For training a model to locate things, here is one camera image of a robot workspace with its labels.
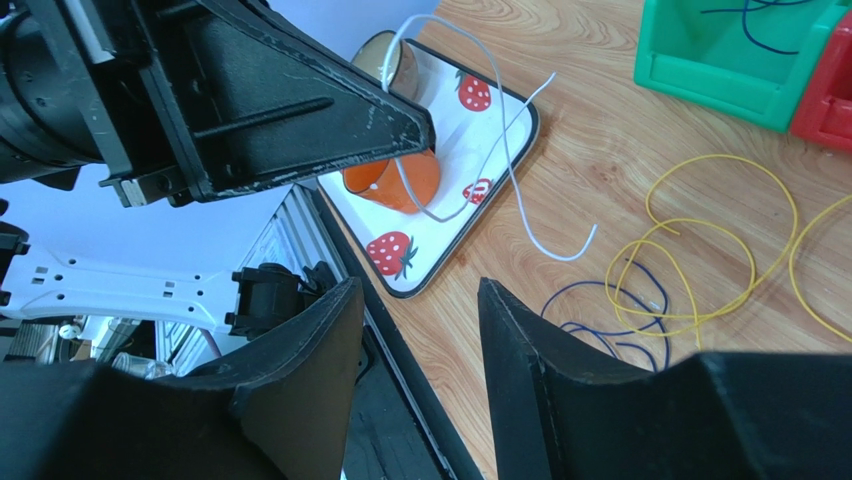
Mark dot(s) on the aluminium frame rail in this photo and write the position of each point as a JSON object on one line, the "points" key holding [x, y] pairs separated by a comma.
{"points": [[295, 238]]}

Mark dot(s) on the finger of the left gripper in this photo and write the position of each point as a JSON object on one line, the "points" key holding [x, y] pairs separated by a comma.
{"points": [[249, 102]]}

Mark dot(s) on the left green plastic bin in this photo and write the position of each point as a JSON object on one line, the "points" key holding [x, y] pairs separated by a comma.
{"points": [[748, 59]]}

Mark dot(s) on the red plastic bin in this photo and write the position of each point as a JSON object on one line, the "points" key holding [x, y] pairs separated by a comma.
{"points": [[823, 115]]}

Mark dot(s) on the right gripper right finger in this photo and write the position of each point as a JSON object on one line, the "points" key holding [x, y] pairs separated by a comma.
{"points": [[561, 409]]}

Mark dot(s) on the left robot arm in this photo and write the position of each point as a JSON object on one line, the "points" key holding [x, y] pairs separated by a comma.
{"points": [[37, 282]]}

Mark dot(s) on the strawberry print white tray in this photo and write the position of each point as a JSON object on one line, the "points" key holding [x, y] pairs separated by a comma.
{"points": [[482, 131]]}

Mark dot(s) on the orange mug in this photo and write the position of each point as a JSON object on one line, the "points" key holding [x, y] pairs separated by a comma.
{"points": [[388, 184]]}

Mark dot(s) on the beige ceramic bowl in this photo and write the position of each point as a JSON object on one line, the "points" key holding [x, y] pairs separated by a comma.
{"points": [[379, 57]]}

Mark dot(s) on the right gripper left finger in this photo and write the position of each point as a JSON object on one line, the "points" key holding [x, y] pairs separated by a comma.
{"points": [[276, 408]]}

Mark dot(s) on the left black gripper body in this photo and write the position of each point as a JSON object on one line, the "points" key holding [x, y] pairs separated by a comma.
{"points": [[98, 82]]}

